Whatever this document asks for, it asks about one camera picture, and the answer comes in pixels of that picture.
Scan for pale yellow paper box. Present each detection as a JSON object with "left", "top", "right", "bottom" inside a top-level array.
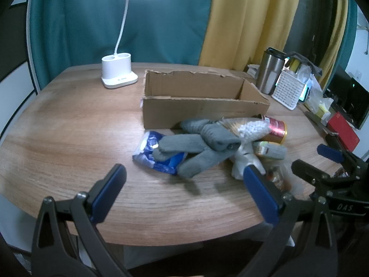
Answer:
[{"left": 306, "top": 96, "right": 335, "bottom": 122}]

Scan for white plastic basket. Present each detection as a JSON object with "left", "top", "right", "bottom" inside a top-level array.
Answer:
[{"left": 271, "top": 71, "right": 307, "bottom": 110}]

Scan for red box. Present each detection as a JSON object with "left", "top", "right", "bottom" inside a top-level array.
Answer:
[{"left": 327, "top": 112, "right": 361, "bottom": 152}]

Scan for clear snack packet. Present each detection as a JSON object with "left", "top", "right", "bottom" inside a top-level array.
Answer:
[{"left": 222, "top": 117, "right": 273, "bottom": 145}]

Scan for blue packet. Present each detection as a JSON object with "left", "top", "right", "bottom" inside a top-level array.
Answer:
[{"left": 133, "top": 131, "right": 186, "bottom": 176}]

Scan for stainless steel tumbler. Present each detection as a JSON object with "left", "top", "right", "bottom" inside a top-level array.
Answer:
[{"left": 256, "top": 48, "right": 287, "bottom": 96}]

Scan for grey cloth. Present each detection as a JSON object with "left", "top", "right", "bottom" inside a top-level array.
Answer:
[{"left": 153, "top": 118, "right": 242, "bottom": 179}]

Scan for white plastic bag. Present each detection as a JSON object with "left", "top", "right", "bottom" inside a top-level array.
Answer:
[{"left": 231, "top": 143, "right": 267, "bottom": 181}]

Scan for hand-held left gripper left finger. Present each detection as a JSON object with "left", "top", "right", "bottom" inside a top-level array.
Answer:
[{"left": 31, "top": 164, "right": 136, "bottom": 277}]

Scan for cardboard box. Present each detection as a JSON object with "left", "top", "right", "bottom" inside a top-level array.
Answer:
[{"left": 140, "top": 69, "right": 271, "bottom": 130}]

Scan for green packet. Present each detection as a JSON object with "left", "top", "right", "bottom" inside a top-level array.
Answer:
[{"left": 253, "top": 141, "right": 288, "bottom": 160}]

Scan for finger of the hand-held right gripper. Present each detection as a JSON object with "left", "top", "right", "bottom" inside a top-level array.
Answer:
[
  {"left": 316, "top": 144, "right": 369, "bottom": 174},
  {"left": 291, "top": 160, "right": 335, "bottom": 190}
]

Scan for teal curtain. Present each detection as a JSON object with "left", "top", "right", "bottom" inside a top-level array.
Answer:
[{"left": 27, "top": 0, "right": 215, "bottom": 93}]

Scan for white desk lamp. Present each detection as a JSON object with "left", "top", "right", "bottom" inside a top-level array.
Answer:
[{"left": 101, "top": 0, "right": 168, "bottom": 89}]

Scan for clear plastic bag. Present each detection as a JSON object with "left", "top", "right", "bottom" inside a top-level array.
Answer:
[{"left": 300, "top": 63, "right": 324, "bottom": 104}]

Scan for black monitor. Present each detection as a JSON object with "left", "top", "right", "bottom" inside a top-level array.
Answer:
[{"left": 326, "top": 65, "right": 366, "bottom": 130}]

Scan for red and gold can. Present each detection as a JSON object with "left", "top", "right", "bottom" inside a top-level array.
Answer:
[{"left": 254, "top": 114, "right": 288, "bottom": 145}]

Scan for clear packet with brown contents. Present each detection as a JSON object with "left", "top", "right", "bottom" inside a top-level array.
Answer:
[{"left": 265, "top": 164, "right": 302, "bottom": 194}]

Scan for narrow yellow curtain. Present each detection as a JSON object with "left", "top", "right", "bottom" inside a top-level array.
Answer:
[{"left": 317, "top": 0, "right": 350, "bottom": 87}]

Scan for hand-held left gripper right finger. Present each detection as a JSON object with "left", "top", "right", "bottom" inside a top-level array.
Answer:
[{"left": 236, "top": 164, "right": 339, "bottom": 277}]

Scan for small white boxes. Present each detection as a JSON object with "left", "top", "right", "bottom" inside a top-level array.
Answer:
[{"left": 245, "top": 63, "right": 261, "bottom": 79}]

